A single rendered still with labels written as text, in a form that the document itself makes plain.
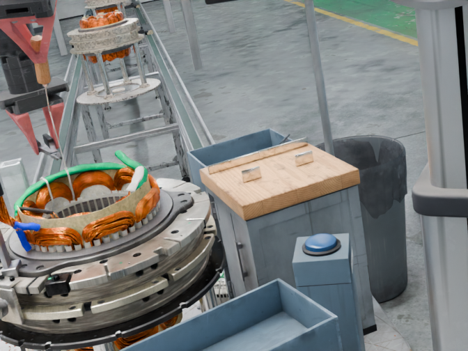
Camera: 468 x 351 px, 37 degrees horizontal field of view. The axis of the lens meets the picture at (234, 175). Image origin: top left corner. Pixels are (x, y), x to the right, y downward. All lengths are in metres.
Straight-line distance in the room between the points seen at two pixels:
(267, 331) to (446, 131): 0.29
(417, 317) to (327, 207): 1.61
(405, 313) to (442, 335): 1.90
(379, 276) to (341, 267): 1.77
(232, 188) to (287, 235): 0.11
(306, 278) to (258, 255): 0.15
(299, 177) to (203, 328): 0.37
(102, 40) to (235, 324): 2.37
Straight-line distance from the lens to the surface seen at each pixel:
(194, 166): 1.23
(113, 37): 3.06
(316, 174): 1.05
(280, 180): 1.05
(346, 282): 0.88
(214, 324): 0.76
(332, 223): 1.06
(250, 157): 1.14
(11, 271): 0.87
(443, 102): 0.65
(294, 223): 1.03
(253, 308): 0.77
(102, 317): 0.85
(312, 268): 0.88
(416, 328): 2.56
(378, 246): 2.58
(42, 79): 0.90
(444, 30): 0.63
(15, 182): 1.00
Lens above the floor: 1.45
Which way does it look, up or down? 20 degrees down
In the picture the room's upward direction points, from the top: 11 degrees counter-clockwise
